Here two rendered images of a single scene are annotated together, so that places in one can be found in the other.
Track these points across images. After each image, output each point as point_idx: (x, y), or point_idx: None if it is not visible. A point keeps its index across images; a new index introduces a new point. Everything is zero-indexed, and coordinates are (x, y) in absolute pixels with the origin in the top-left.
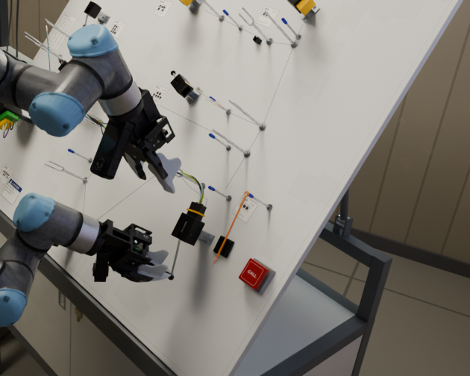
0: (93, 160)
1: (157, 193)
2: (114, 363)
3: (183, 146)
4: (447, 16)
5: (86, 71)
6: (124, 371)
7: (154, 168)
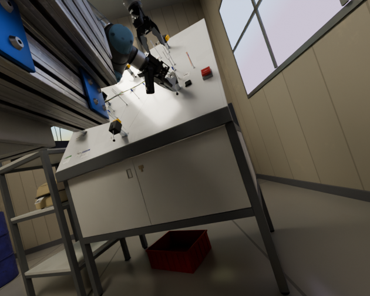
0: (132, 21)
1: (151, 99)
2: (170, 168)
3: None
4: (204, 22)
5: None
6: (177, 164)
7: (155, 29)
